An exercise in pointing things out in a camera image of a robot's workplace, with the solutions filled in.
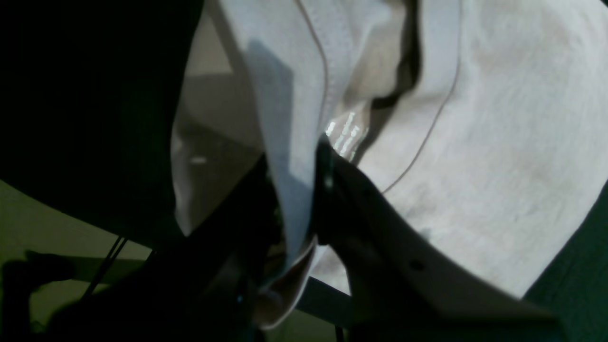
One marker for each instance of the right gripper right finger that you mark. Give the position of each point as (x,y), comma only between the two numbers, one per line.
(402,288)

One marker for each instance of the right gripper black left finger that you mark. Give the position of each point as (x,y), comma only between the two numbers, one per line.
(204,289)

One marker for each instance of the pink T-shirt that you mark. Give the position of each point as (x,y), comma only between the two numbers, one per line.
(482,122)

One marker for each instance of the black table cloth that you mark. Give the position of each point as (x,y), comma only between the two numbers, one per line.
(90,90)

